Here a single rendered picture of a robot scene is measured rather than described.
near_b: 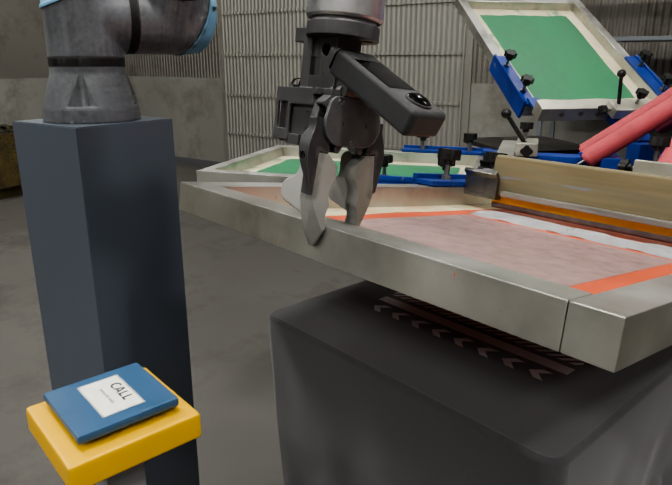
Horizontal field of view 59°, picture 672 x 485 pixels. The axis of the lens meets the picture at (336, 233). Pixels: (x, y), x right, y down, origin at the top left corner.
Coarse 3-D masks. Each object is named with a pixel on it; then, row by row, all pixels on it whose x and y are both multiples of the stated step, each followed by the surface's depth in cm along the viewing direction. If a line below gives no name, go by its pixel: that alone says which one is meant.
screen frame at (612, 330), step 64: (192, 192) 77; (256, 192) 83; (384, 192) 100; (448, 192) 112; (320, 256) 58; (384, 256) 52; (448, 256) 50; (512, 320) 43; (576, 320) 39; (640, 320) 39
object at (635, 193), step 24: (504, 168) 110; (528, 168) 106; (552, 168) 103; (576, 168) 100; (600, 168) 97; (528, 192) 107; (552, 192) 103; (576, 192) 100; (600, 192) 97; (624, 192) 94; (648, 192) 92; (648, 216) 92
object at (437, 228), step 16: (368, 224) 82; (384, 224) 83; (400, 224) 85; (416, 224) 86; (432, 224) 88; (448, 224) 90; (464, 224) 91; (480, 224) 93; (496, 224) 95; (512, 224) 97; (560, 224) 103; (576, 224) 105; (416, 240) 74; (432, 240) 75; (448, 240) 76; (464, 240) 78; (480, 240) 79; (496, 240) 80
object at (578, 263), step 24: (504, 240) 81; (528, 240) 83; (552, 240) 85; (576, 240) 87; (648, 240) 95; (504, 264) 65; (528, 264) 67; (552, 264) 68; (576, 264) 70; (600, 264) 71; (624, 264) 73; (648, 264) 74; (576, 288) 58; (600, 288) 59
